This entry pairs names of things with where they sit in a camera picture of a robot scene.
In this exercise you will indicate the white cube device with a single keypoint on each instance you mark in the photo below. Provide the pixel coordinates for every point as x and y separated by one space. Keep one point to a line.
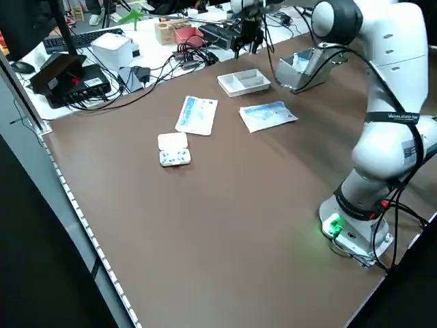
112 48

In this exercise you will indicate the grey box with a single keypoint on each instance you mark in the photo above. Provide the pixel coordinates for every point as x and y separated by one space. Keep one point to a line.
128 82

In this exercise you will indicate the person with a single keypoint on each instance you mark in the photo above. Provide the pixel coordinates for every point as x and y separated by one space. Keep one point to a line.
95 15

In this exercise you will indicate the aluminium frame rail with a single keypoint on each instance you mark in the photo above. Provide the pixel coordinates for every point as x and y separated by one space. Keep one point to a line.
20 92

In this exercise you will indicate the black keyboard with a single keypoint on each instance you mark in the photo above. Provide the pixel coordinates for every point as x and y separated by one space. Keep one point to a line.
85 37

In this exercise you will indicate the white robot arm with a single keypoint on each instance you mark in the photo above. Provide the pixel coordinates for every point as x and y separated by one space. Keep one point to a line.
382 147

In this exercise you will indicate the blue white mask packet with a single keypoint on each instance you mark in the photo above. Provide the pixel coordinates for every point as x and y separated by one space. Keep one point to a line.
268 116

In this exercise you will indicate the white plastic partition tray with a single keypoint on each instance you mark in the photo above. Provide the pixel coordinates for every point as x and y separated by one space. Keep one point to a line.
244 89

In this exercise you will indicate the open white pill box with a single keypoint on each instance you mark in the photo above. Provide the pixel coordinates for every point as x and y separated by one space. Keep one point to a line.
172 150

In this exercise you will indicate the black power adapter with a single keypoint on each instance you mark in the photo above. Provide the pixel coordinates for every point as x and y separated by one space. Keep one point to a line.
141 73

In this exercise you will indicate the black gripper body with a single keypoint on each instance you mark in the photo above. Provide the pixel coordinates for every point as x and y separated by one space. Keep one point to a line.
250 25

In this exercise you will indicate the pink box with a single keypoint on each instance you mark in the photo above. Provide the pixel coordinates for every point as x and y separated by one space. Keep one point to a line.
189 34

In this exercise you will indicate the green paper toy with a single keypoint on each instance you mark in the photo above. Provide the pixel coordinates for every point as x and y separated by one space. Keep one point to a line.
131 16

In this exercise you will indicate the silver aluminium first-aid case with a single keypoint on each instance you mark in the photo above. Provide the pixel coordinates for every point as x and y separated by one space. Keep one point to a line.
293 80

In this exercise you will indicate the white disinfectant bottle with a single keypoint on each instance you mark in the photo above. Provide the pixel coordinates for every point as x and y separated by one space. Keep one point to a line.
295 59

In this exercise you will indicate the black monitor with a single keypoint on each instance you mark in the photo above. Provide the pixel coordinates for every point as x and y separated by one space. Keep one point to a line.
24 24

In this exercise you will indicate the black tripod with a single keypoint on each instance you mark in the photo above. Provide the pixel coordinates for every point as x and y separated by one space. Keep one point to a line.
109 10

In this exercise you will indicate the wooden box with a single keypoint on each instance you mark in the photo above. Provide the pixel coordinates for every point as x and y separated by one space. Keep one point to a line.
167 32

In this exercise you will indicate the wooden stool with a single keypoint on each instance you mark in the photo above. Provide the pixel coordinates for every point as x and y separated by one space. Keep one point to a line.
79 10

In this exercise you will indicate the dark tilted flat box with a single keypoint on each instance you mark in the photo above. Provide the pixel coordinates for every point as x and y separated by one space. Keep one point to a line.
56 71

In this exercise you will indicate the black monitor stand pole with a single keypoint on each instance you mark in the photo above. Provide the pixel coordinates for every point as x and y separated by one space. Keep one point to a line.
66 30

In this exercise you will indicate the long white teal-striped packet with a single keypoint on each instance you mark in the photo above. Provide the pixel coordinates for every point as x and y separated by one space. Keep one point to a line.
197 116

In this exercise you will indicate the white blue bandage packet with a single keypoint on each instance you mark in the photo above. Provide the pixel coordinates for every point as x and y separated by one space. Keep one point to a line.
303 63

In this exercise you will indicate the black computer mouse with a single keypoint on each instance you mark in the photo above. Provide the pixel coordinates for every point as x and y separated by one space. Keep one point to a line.
22 67

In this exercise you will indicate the black network switch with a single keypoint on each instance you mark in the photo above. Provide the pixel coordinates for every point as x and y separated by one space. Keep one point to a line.
85 85

